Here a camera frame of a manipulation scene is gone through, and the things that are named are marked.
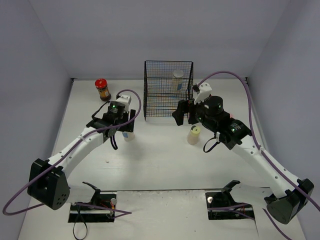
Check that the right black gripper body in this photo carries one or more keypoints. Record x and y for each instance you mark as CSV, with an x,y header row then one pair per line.
x,y
191,111

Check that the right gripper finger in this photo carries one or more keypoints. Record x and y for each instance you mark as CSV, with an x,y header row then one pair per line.
x,y
178,117
183,107

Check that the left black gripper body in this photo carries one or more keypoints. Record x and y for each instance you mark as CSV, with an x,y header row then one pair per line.
x,y
131,121

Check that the silver-lid white bottle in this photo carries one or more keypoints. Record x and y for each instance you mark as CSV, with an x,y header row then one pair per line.
x,y
128,136
177,81

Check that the yellow-lid spice shaker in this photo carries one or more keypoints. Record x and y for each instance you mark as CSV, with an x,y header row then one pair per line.
x,y
194,135

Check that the red-lid sauce jar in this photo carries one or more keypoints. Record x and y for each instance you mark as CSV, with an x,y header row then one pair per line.
x,y
101,85

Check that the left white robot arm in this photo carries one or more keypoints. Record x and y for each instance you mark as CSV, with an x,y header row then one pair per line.
x,y
48,179

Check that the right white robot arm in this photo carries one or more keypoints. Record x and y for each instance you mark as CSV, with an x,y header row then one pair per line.
x,y
289,193

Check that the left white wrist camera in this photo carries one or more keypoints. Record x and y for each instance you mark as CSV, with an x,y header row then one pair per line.
x,y
125,100

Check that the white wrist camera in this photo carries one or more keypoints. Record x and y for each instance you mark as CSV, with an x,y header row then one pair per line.
x,y
125,100
203,91

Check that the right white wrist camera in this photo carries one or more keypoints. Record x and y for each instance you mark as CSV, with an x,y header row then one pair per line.
x,y
203,91

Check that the black wire mesh rack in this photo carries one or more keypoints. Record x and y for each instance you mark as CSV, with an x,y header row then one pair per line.
x,y
159,99

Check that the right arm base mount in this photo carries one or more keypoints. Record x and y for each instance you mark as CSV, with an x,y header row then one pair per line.
x,y
221,205

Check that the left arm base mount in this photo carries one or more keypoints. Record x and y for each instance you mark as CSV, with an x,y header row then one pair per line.
x,y
100,207

